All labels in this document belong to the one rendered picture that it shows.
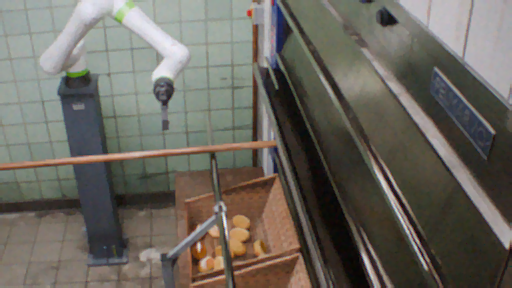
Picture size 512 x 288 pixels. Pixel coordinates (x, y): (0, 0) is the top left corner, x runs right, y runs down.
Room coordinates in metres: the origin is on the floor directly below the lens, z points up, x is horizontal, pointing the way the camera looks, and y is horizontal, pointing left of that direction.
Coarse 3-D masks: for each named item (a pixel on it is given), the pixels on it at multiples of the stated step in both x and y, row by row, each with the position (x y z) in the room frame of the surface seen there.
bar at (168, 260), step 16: (208, 128) 2.21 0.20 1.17; (208, 144) 2.08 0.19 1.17; (224, 208) 1.64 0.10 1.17; (208, 224) 1.62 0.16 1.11; (224, 224) 1.55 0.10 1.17; (192, 240) 1.61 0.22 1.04; (224, 240) 1.46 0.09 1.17; (160, 256) 1.61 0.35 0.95; (176, 256) 1.61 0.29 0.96; (224, 256) 1.38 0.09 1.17; (224, 272) 1.31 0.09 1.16
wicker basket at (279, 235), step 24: (240, 192) 2.29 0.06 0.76; (264, 192) 2.31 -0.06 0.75; (192, 216) 2.26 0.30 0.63; (264, 216) 2.28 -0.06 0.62; (288, 216) 2.00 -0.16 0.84; (216, 240) 2.12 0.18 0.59; (264, 240) 2.12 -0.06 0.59; (288, 240) 1.91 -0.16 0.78; (192, 264) 1.95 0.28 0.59; (240, 264) 1.75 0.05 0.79; (288, 264) 1.78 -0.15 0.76
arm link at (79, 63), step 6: (84, 42) 2.67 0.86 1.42; (78, 48) 2.61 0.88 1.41; (84, 48) 2.65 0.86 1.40; (72, 54) 2.56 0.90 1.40; (78, 54) 2.60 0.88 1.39; (84, 54) 2.64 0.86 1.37; (72, 60) 2.55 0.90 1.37; (78, 60) 2.60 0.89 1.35; (84, 60) 2.63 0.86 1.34; (72, 66) 2.59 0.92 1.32; (78, 66) 2.60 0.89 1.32; (84, 66) 2.63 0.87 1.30; (66, 72) 2.61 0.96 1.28; (72, 72) 2.59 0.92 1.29; (78, 72) 2.60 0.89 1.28; (84, 72) 2.63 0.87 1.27
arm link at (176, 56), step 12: (132, 12) 2.46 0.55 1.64; (132, 24) 2.44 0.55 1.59; (144, 24) 2.43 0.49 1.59; (156, 24) 2.48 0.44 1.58; (144, 36) 2.42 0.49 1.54; (156, 36) 2.40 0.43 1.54; (168, 36) 2.42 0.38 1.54; (156, 48) 2.40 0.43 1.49; (168, 48) 2.37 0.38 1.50; (180, 48) 2.37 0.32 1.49; (168, 60) 2.35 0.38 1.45; (180, 60) 2.34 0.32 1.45; (180, 72) 2.37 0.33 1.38
